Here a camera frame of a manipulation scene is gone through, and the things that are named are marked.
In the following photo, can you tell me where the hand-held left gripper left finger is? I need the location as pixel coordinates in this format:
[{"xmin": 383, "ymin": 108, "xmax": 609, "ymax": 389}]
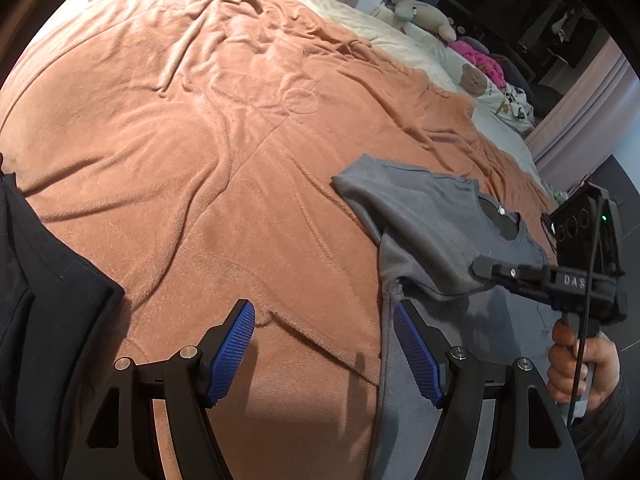
[{"xmin": 62, "ymin": 299, "xmax": 257, "ymax": 480}]

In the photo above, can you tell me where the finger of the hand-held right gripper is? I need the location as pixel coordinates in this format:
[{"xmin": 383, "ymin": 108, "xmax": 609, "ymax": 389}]
[{"xmin": 471, "ymin": 255, "xmax": 555, "ymax": 307}]

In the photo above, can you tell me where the bear print pillow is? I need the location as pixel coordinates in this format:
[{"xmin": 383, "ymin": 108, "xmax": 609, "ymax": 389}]
[{"xmin": 457, "ymin": 62, "xmax": 535, "ymax": 133}]

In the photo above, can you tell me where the person's right hand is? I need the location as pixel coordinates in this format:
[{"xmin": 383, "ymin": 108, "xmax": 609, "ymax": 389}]
[{"xmin": 547, "ymin": 320, "xmax": 622, "ymax": 407}]

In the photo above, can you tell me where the cream plush toy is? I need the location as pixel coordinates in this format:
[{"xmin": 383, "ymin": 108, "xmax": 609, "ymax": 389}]
[{"xmin": 371, "ymin": 4, "xmax": 401, "ymax": 25}]

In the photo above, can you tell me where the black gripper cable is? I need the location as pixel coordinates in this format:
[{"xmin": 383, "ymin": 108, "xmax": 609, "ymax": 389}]
[{"xmin": 567, "ymin": 192, "xmax": 603, "ymax": 423}]

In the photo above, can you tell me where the person's black jacket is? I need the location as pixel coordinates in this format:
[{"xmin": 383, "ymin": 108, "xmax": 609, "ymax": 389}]
[{"xmin": 0, "ymin": 155, "xmax": 126, "ymax": 480}]

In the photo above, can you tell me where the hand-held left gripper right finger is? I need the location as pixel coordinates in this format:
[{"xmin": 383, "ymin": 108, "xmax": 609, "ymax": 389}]
[{"xmin": 392, "ymin": 300, "xmax": 586, "ymax": 480}]

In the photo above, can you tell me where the orange fleece blanket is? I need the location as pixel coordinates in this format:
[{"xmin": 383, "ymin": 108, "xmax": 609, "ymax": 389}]
[{"xmin": 0, "ymin": 0, "xmax": 558, "ymax": 480}]

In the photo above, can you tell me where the white plush toy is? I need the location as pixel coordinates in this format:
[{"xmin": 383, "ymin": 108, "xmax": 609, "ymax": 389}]
[{"xmin": 390, "ymin": 0, "xmax": 457, "ymax": 43}]

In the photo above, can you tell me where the person's right forearm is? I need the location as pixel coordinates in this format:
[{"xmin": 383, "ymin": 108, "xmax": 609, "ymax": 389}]
[{"xmin": 570, "ymin": 375, "xmax": 637, "ymax": 463}]

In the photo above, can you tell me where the open dark wardrobe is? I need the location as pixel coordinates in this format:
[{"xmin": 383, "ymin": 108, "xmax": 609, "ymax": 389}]
[{"xmin": 385, "ymin": 0, "xmax": 621, "ymax": 116}]

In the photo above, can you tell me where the grey t-shirt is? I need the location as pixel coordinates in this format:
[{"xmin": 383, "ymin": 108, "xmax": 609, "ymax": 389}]
[{"xmin": 331, "ymin": 154, "xmax": 571, "ymax": 480}]

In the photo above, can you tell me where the pink cloth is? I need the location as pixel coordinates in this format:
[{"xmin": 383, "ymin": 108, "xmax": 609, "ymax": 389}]
[{"xmin": 447, "ymin": 37, "xmax": 508, "ymax": 86}]

